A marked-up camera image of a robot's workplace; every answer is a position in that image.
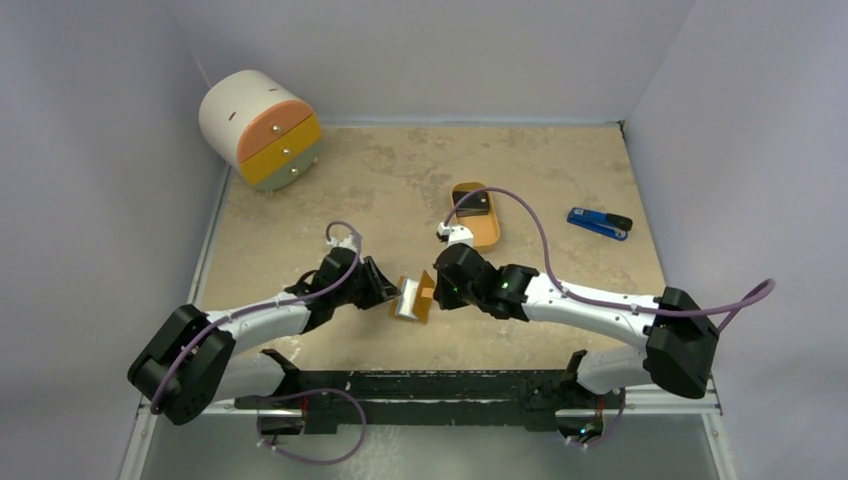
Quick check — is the black credit card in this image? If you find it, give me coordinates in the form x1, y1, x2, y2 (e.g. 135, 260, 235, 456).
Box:
452, 191, 491, 218

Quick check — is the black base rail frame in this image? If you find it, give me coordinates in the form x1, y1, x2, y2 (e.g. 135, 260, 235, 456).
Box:
135, 349, 723, 439

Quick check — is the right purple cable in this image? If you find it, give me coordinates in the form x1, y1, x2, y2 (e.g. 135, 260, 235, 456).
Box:
442, 186, 777, 333

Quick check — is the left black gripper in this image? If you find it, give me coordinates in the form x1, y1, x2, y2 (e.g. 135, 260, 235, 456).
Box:
332, 257, 399, 310

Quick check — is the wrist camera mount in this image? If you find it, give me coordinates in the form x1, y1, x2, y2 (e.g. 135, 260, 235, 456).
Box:
436, 222, 474, 247
327, 234, 360, 252

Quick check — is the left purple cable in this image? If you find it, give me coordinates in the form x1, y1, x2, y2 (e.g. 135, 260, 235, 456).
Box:
149, 221, 365, 417

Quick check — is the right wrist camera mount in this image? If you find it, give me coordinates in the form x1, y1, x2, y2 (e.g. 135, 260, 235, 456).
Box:
436, 222, 474, 247

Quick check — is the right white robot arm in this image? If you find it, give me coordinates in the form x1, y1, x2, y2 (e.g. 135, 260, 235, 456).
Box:
434, 244, 720, 407

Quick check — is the blue black stapler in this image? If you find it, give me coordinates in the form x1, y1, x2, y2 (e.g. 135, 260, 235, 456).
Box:
566, 207, 633, 241

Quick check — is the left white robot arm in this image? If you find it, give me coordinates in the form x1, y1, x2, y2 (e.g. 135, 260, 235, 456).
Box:
127, 247, 399, 425

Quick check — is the white round mini drawer chest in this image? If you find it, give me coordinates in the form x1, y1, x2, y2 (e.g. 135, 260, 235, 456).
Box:
198, 70, 323, 192

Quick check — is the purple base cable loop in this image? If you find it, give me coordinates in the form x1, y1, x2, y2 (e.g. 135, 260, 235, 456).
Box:
254, 387, 370, 467

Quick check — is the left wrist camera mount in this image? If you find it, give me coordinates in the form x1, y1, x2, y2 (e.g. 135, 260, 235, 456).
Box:
327, 234, 360, 252

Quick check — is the orange oval tray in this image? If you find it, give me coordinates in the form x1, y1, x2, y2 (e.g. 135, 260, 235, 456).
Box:
454, 191, 501, 251

